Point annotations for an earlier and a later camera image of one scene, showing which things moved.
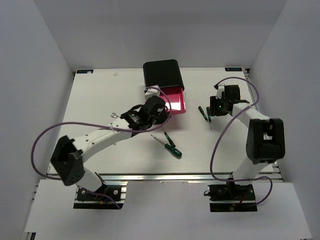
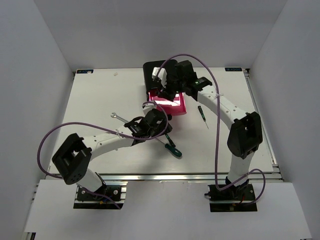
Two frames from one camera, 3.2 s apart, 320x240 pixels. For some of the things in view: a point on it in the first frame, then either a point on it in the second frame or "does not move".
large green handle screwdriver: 170,149 does not move
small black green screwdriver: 169,140 does not move
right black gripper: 213,110 → 164,92
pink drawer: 176,96 does not move
